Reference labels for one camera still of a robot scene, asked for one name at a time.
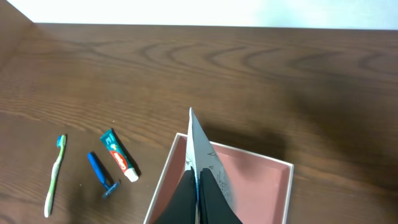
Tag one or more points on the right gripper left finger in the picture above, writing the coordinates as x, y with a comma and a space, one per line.
181, 208

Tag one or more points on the white box pink interior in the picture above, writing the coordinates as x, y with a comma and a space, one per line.
261, 185

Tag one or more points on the green white toothbrush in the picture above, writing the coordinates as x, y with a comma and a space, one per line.
61, 144

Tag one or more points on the white Pantene tube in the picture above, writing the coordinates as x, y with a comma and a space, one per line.
200, 154

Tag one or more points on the blue disposable razor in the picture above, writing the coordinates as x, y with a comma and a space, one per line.
103, 175

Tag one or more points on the Colgate toothpaste tube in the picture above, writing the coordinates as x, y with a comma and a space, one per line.
114, 148

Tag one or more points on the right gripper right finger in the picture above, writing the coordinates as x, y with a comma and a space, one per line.
213, 206

